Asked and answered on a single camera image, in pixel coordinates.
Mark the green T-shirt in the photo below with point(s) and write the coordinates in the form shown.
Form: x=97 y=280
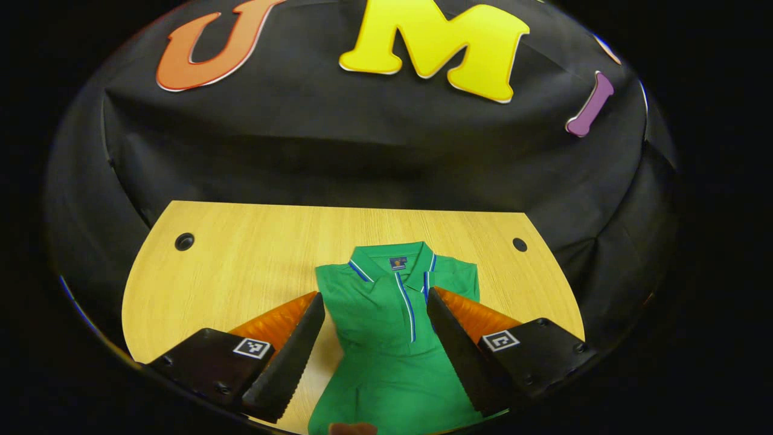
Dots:
x=386 y=374

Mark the black backdrop cloth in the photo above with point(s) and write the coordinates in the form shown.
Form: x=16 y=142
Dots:
x=362 y=133

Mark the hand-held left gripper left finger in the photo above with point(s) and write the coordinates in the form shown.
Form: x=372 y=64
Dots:
x=296 y=362

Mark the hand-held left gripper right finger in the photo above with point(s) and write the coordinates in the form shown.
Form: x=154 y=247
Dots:
x=459 y=356

